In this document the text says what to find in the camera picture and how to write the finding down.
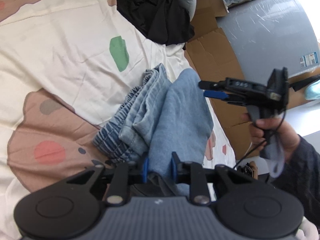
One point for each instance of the person's right hand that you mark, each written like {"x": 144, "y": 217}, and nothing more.
{"x": 287, "y": 137}

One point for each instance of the person's right forearm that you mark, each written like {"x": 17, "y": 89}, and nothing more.
{"x": 305, "y": 175}

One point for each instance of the blue denim pants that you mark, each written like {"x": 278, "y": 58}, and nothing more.
{"x": 180, "y": 120}

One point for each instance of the dark leopard print cloth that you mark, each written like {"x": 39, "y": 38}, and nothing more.
{"x": 243, "y": 170}

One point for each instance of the black clothes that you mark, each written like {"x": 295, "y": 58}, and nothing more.
{"x": 160, "y": 17}

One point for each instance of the teal hanging towel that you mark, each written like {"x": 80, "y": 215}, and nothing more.
{"x": 313, "y": 91}

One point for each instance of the cream bear print bedsheet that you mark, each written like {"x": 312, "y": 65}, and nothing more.
{"x": 62, "y": 55}

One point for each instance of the brown wooden board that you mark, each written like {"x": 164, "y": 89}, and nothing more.
{"x": 296, "y": 100}

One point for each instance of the brown cardboard sheet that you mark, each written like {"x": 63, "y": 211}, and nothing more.
{"x": 215, "y": 55}

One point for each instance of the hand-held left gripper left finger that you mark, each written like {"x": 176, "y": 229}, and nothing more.
{"x": 145, "y": 170}

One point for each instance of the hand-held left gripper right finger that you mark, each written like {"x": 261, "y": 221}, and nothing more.
{"x": 174, "y": 167}

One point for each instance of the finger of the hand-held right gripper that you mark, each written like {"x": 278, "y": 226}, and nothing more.
{"x": 235, "y": 85}
{"x": 215, "y": 94}

